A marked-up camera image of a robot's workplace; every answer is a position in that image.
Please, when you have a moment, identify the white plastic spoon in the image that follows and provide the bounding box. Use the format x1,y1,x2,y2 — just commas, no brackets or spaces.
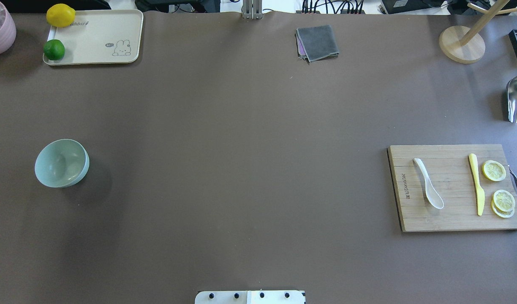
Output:
413,158,444,209

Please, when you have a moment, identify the light green bowl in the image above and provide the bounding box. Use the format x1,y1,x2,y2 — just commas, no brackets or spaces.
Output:
34,139,90,188

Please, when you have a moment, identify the grey folded cloth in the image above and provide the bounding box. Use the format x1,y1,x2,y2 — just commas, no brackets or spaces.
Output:
295,25,340,63

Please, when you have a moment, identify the bamboo cutting board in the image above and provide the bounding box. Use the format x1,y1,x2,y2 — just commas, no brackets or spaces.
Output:
387,144,517,232

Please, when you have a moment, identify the beige rabbit tray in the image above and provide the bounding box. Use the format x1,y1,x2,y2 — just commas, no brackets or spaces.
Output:
43,9,144,66

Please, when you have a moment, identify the yellow plastic knife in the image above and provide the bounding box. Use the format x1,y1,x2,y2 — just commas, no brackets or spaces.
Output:
468,153,486,216

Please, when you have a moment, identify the green lime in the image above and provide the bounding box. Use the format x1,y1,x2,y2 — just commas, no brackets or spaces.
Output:
44,39,65,60

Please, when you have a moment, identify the wooden mug tree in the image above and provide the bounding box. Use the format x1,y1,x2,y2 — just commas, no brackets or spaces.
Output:
438,0,517,64

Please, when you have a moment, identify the lemon slice upper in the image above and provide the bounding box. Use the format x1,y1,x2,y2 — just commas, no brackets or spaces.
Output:
481,160,507,182

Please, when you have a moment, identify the yellow lemon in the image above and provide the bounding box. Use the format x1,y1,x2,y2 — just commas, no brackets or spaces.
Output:
46,3,76,27

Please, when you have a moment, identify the lemon slice stacked top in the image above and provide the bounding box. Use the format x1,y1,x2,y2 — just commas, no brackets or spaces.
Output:
492,189,516,212

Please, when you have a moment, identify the lemon slice stacked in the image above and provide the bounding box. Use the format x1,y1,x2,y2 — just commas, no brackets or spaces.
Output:
490,202,515,219
492,189,516,212

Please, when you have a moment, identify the lemon slice stacked bottom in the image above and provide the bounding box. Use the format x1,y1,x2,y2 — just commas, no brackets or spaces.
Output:
490,202,515,219

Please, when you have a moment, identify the aluminium frame post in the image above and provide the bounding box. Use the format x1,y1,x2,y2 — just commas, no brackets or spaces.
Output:
242,0,264,19

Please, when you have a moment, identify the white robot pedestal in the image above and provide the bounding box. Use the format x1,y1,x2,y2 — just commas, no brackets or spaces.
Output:
194,289,306,304

